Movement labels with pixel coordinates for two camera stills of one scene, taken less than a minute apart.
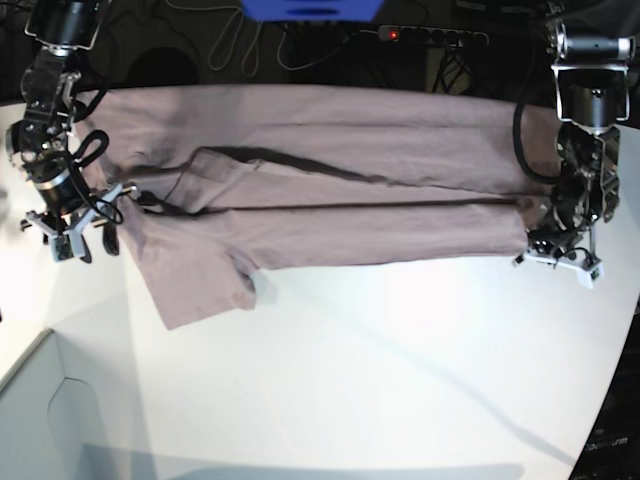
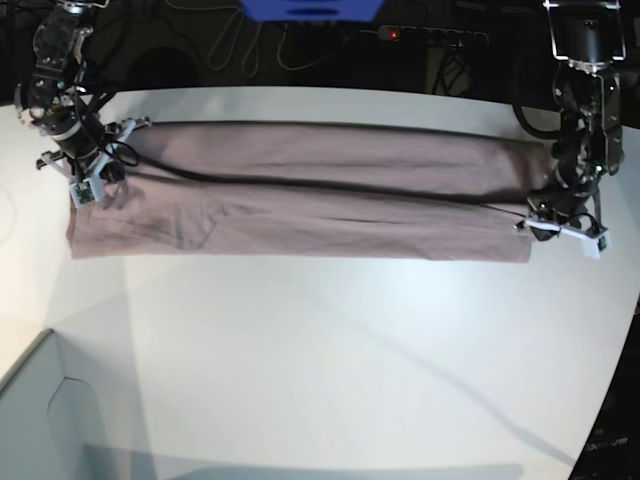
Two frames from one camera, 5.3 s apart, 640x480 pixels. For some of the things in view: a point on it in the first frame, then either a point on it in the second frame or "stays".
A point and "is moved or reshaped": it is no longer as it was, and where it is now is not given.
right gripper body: [575, 259] to [564, 221]
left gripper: [90, 217] to [86, 182]
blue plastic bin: [314, 10] stays
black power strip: [422, 34] stays
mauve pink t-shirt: [220, 180] is moved or reshaped
